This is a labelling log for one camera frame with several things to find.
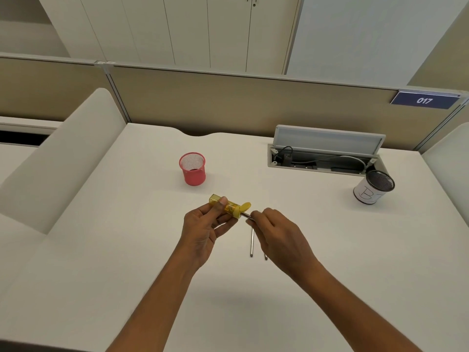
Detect person's left hand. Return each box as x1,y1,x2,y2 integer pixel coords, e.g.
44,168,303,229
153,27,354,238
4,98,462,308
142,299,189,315
181,201,239,272

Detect white rounded side divider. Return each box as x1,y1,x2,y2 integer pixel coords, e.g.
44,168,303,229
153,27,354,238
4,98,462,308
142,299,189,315
0,87,127,236
421,122,469,229

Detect person's right forearm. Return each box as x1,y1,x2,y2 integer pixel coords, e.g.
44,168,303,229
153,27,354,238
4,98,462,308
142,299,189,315
291,261,424,352

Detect white cable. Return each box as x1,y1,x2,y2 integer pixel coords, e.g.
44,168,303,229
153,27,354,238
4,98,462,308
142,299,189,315
318,155,368,175

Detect large white board panel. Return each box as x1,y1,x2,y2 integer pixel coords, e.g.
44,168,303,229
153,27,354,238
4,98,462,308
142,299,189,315
283,0,469,88

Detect blue number sign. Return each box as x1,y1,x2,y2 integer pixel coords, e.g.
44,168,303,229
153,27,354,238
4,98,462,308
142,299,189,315
390,90,462,110

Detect grey cable box lid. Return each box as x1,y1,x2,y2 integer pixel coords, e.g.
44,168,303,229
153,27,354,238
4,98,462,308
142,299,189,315
273,124,387,156

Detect black mesh cup white sleeve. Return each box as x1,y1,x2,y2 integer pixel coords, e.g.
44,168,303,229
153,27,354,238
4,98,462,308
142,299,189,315
353,169,396,206

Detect yellow transparent plastic case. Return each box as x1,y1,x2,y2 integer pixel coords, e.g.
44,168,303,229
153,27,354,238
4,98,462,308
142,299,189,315
209,193,253,220

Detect white wall cabinet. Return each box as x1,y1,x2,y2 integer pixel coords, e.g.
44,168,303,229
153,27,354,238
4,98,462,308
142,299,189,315
37,0,303,74

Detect pink mesh pen cup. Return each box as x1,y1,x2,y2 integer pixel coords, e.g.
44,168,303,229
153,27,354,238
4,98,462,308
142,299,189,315
179,152,206,187

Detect recessed desk cable tray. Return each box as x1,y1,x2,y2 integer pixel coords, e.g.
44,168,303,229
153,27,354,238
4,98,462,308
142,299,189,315
267,143,387,176

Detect beige desk partition panel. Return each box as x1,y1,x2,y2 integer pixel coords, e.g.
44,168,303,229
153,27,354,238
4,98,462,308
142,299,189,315
108,63,469,151
0,53,127,123

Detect person's right hand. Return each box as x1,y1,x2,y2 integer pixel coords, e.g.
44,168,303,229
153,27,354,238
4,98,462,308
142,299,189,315
246,208,320,281

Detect person's left forearm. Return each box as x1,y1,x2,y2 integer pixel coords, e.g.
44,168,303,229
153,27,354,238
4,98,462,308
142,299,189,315
109,261,206,352

